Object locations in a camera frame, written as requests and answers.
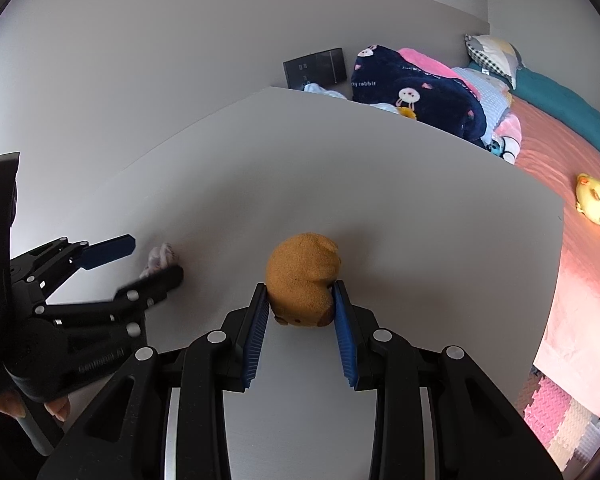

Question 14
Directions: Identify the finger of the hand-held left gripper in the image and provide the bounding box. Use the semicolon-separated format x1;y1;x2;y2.
10;233;137;297
34;265;185;344

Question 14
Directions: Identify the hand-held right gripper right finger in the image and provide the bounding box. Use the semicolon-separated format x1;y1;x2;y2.
331;281;566;480

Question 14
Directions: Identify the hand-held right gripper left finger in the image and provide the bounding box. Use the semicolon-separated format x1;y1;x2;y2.
36;282;271;480

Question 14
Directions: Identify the small lilac white cloth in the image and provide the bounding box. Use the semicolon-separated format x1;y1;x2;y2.
139;242;181;279

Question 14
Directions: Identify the brown plush toy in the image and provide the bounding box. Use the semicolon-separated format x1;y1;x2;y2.
265;232;342;331

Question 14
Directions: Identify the person's left hand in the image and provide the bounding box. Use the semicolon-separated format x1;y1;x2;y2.
0;391;73;423

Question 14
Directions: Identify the grey metal pole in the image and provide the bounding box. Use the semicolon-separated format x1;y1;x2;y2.
17;402;64;456

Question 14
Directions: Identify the white cabinet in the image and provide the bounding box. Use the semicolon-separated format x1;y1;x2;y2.
0;86;566;480

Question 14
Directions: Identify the bed with pink sheet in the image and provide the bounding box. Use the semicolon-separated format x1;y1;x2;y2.
502;97;600;441

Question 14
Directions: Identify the light blue baby cloth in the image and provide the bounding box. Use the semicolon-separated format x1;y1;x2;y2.
304;82;351;101

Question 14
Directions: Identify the navy pink rabbit print blanket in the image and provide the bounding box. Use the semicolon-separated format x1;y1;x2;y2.
351;44;488;142

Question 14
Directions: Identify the pink white cartoon folded blanket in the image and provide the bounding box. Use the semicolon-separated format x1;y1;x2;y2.
487;110;523;165

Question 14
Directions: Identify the yellow plush chick toy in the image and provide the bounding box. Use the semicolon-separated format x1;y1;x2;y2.
575;172;600;236

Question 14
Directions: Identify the light blue bubble blanket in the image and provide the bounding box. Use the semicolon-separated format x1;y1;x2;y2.
452;66;513;148

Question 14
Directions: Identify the checkered white pillow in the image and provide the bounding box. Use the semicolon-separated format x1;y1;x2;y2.
464;34;527;91

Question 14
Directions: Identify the teal pillow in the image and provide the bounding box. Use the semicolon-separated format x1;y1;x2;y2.
467;62;600;136

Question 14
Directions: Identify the dark wall socket panel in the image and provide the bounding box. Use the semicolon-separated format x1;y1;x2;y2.
282;47;346;92

